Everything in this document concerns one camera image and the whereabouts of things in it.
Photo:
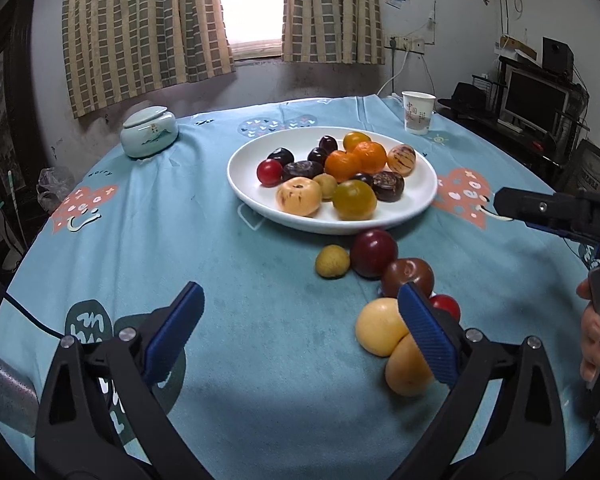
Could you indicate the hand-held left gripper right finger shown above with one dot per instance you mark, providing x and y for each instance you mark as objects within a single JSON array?
[{"x": 427, "y": 337}]

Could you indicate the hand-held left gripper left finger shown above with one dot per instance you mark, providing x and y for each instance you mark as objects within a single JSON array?
[{"x": 175, "y": 332}]

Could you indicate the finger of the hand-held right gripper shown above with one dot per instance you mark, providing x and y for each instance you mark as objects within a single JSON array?
[{"x": 530, "y": 205}]

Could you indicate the small red plum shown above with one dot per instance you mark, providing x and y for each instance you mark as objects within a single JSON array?
[
  {"x": 269, "y": 171},
  {"x": 446, "y": 306}
]

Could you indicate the brown red tomato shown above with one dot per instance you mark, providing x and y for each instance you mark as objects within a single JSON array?
[{"x": 407, "y": 275}]

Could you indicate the large dark red plum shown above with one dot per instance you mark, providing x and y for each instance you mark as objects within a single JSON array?
[{"x": 373, "y": 253}]

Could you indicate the small tan longan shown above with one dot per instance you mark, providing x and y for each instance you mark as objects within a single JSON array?
[
  {"x": 332, "y": 261},
  {"x": 325, "y": 186}
]

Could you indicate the dark brown passion fruit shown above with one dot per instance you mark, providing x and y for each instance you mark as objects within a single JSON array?
[
  {"x": 302, "y": 170},
  {"x": 387, "y": 186}
]

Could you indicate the yellow green orange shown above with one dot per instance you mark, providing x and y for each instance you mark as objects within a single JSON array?
[
  {"x": 354, "y": 200},
  {"x": 357, "y": 140}
]

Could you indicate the white round plate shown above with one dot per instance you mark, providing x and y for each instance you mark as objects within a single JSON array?
[{"x": 252, "y": 195}]

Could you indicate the dark purple plum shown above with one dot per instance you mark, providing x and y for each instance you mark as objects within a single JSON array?
[
  {"x": 363, "y": 179},
  {"x": 280, "y": 155},
  {"x": 327, "y": 143},
  {"x": 317, "y": 155}
]

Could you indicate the glazed tan doughnut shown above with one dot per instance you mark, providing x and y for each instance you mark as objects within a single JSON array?
[{"x": 299, "y": 199}]

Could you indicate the person's right hand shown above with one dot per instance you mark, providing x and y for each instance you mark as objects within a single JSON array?
[{"x": 592, "y": 340}]

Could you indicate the black computer desk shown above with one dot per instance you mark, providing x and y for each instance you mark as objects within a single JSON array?
[{"x": 530, "y": 152}]

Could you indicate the light blue printed tablecloth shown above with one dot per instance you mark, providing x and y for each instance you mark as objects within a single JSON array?
[{"x": 230, "y": 310}]

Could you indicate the computer monitor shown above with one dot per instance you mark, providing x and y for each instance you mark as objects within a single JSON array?
[{"x": 532, "y": 100}]

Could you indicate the black hat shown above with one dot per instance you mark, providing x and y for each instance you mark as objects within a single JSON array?
[{"x": 467, "y": 97}]

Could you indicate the white paper cup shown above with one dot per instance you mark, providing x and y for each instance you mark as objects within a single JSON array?
[{"x": 418, "y": 115}]

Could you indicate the black speaker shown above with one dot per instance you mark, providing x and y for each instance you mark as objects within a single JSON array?
[{"x": 557, "y": 55}]

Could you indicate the cardboard box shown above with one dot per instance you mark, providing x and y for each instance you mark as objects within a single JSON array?
[{"x": 517, "y": 47}]

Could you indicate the clear plastic bag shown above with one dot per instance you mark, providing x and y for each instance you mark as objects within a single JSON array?
[{"x": 55, "y": 185}]

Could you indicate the celadon ceramic lidded jar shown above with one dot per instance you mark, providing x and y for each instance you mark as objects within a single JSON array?
[{"x": 148, "y": 135}]

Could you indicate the white stick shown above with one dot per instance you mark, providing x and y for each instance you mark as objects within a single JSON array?
[{"x": 14, "y": 200}]

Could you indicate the checked beige curtain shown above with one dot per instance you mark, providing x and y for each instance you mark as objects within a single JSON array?
[
  {"x": 330, "y": 10},
  {"x": 140, "y": 25}
]

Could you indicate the dark framed picture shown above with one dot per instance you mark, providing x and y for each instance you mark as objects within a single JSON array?
[{"x": 0, "y": 110}]

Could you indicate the bright window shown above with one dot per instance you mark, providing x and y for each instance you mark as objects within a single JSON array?
[{"x": 250, "y": 0}]

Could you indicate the white wall socket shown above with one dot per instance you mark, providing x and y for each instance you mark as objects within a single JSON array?
[{"x": 405, "y": 44}]

